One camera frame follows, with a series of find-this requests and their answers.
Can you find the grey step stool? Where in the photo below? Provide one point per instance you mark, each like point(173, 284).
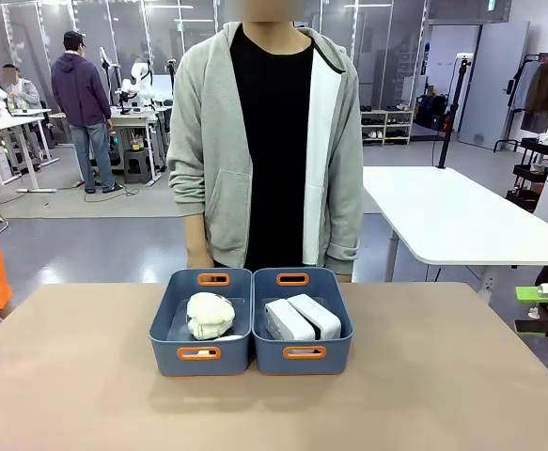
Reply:
point(138, 166)

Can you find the wooden shoe rack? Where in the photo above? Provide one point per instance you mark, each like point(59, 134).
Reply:
point(386, 127)

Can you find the black tripod pole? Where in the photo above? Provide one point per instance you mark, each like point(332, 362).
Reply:
point(452, 113)

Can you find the grey door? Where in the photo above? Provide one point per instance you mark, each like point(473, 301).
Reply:
point(492, 84)

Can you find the grey desk with equipment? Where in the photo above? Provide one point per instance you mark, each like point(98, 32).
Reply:
point(135, 127)

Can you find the person's right hand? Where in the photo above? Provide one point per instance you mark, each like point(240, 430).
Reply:
point(200, 260)

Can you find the black bags stack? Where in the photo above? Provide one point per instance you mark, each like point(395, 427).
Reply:
point(431, 110)

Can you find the white clock with dotted back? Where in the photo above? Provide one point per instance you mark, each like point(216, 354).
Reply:
point(287, 321)

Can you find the seated person in grey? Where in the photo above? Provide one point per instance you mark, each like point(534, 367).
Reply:
point(20, 89)

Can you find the person's right forearm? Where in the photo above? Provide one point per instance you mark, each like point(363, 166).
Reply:
point(194, 235)

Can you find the large white table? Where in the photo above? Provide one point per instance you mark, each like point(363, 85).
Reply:
point(457, 211)

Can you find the white standing desk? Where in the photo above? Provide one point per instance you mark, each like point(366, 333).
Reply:
point(20, 127)

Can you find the person in navy hoodie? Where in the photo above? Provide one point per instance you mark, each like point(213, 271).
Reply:
point(81, 103)

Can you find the blue basket with clocks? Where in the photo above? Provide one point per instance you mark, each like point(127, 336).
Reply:
point(339, 343)

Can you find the clothes rack with coats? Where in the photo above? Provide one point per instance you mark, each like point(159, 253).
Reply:
point(543, 89)

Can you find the blue basket with plush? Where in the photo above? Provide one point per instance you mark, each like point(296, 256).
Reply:
point(170, 329)

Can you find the person's left hand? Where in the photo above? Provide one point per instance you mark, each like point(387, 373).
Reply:
point(344, 278)

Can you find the white clock with dark display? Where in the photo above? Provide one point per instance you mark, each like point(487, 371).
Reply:
point(318, 317)

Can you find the smiling white cloud plush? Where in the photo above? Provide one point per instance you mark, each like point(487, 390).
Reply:
point(208, 307)

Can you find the black utility cart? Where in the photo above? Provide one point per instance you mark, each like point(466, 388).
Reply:
point(529, 174)

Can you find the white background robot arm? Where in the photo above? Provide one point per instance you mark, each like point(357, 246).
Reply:
point(137, 84)

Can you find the person in grey hoodie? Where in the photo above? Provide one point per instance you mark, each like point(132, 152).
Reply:
point(273, 141)

